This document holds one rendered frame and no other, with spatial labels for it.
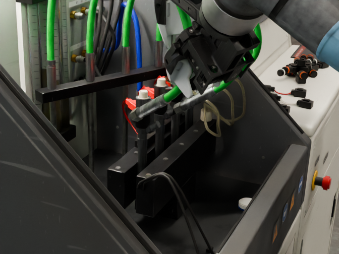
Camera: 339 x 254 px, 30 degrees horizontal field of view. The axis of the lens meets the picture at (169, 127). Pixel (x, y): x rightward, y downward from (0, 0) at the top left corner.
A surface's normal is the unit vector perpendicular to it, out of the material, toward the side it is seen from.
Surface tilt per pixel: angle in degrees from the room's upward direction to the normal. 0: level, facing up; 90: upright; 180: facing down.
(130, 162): 0
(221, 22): 121
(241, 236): 0
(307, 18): 92
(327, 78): 0
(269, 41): 76
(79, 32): 90
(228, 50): 103
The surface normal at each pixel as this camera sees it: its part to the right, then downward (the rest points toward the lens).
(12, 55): 0.91, 0.18
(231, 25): -0.25, 0.87
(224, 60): -0.85, 0.36
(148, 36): -0.40, 0.34
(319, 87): 0.04, -0.92
